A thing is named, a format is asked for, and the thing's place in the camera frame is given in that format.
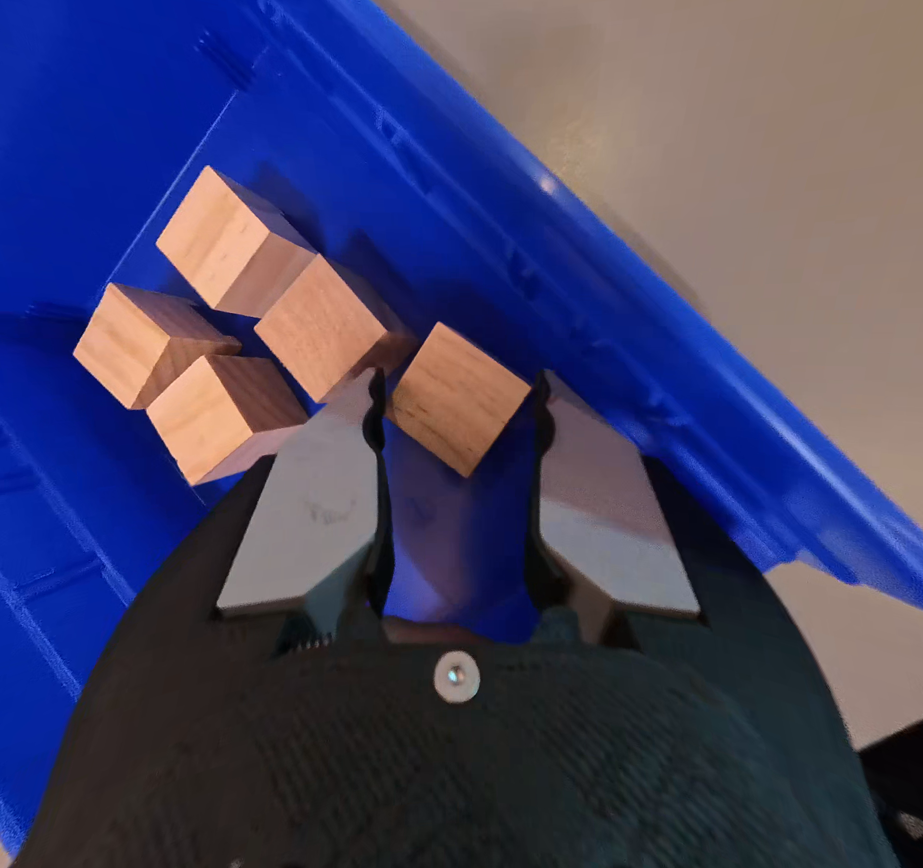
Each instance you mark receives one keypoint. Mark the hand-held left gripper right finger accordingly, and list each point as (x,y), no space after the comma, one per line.
(613,529)

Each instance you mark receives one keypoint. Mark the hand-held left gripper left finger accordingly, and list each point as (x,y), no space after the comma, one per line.
(310,522)

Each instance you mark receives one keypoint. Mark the wooden cube blue taped face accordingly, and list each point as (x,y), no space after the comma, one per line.
(458,399)
(324,327)
(209,421)
(130,341)
(223,240)

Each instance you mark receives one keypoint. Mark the blue plastic bin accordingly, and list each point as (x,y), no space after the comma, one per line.
(108,89)

